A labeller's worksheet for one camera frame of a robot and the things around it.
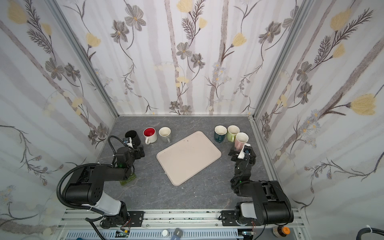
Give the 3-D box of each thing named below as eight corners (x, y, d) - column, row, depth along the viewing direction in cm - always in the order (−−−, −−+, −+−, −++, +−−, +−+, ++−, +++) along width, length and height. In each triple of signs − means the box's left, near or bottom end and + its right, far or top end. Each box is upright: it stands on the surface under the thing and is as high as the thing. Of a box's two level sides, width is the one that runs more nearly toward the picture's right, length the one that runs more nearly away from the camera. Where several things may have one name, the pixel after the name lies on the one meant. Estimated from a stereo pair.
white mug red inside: (144, 146, 104) (140, 139, 98) (147, 134, 111) (144, 127, 105) (155, 146, 104) (153, 140, 98) (158, 134, 111) (156, 127, 105)
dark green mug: (217, 147, 104) (219, 138, 95) (211, 135, 110) (213, 126, 101) (227, 143, 105) (230, 134, 97) (221, 133, 112) (224, 123, 103)
